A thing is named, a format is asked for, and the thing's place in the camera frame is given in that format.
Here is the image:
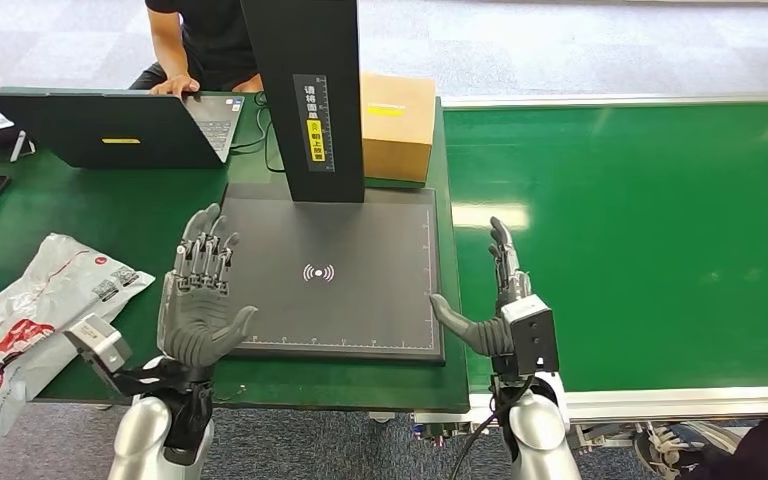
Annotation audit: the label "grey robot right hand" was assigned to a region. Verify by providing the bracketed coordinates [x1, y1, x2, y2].
[428, 216, 534, 359]

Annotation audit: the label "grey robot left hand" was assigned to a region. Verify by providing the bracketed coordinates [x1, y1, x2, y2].
[157, 203, 259, 369]

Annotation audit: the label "white red plastic mailer package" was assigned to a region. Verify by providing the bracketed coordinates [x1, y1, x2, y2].
[0, 233, 157, 466]

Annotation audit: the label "black inbound scanner machine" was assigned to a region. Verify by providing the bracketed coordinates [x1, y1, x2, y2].
[221, 0, 446, 366]

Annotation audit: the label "green conveyor belt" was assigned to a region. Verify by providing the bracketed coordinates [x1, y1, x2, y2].
[442, 102, 768, 392]

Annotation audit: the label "brown cardboard box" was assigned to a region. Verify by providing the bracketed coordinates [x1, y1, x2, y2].
[360, 72, 437, 185]

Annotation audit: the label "black open laptop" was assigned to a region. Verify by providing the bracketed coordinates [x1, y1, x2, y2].
[0, 91, 246, 170]

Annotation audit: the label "phone on small stand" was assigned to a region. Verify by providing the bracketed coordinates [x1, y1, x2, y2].
[0, 130, 37, 164]

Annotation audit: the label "person's dark leg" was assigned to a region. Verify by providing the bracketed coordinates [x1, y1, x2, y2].
[691, 415, 768, 480]

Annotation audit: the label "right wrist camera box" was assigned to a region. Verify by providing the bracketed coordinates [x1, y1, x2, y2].
[501, 294, 561, 379]

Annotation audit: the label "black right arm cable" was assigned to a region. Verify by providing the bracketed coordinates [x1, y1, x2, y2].
[448, 376, 538, 480]

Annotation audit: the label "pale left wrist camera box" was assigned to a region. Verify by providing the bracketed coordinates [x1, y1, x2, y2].
[63, 313, 134, 377]

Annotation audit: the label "black machine cables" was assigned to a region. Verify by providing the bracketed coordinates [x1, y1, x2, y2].
[230, 91, 286, 175]

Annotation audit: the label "aluminium conveyor frame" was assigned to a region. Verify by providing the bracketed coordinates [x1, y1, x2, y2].
[413, 92, 768, 439]

